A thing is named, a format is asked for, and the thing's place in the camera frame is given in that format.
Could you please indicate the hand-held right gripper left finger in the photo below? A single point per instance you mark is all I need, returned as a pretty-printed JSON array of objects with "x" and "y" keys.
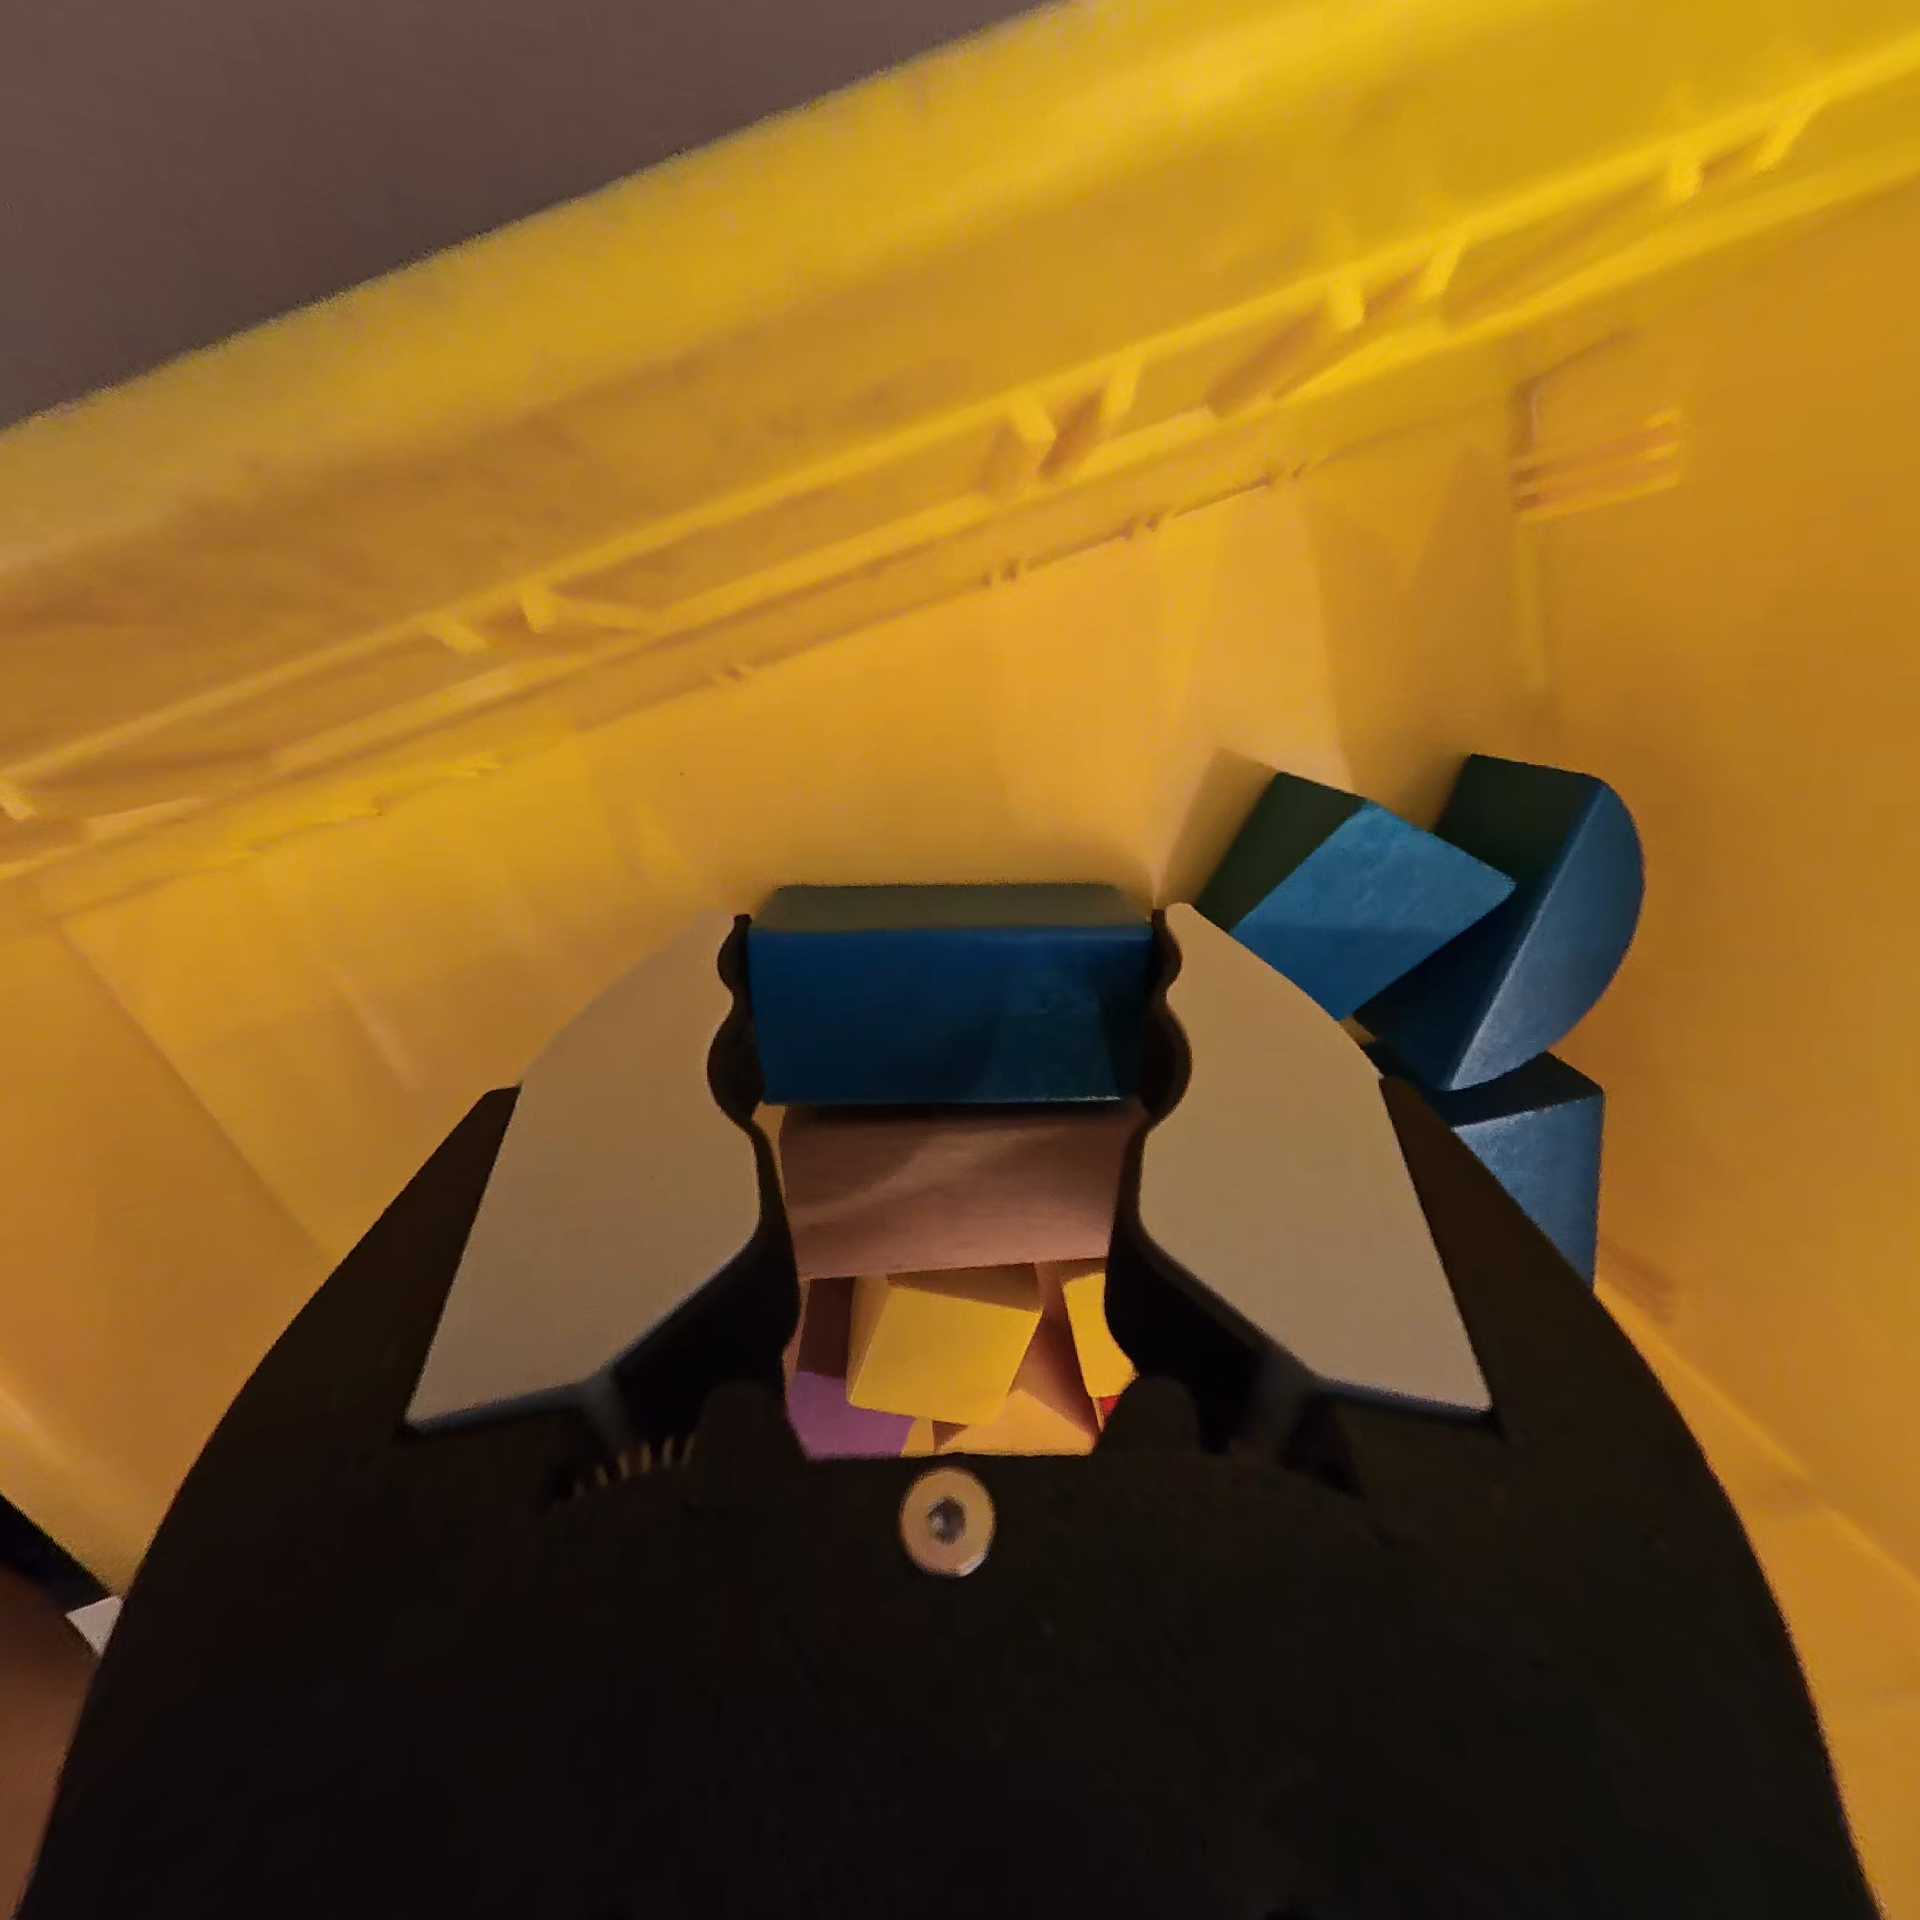
[{"x": 600, "y": 1200}]

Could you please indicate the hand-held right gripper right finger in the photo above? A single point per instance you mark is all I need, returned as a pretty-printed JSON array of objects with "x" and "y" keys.
[{"x": 1290, "y": 1200}]

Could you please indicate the blue rectangular wooden block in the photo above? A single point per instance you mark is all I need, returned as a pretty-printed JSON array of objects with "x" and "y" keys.
[
  {"x": 1538, "y": 1156},
  {"x": 931, "y": 1020},
  {"x": 1382, "y": 914}
]

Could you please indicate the yellow plastic bin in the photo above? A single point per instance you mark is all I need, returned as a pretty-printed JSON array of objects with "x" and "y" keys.
[{"x": 451, "y": 974}]

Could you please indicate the purple wooden cube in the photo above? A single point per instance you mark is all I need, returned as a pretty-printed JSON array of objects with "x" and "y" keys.
[{"x": 840, "y": 1417}]

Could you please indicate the beige long wooden block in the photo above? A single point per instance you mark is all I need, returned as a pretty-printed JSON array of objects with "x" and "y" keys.
[{"x": 944, "y": 1194}]

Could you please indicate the blue half-round wooden block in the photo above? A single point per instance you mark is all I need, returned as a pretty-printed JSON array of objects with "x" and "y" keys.
[{"x": 1546, "y": 930}]

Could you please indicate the person's right forearm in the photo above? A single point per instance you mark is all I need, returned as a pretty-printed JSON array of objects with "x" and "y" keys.
[{"x": 30, "y": 1725}]

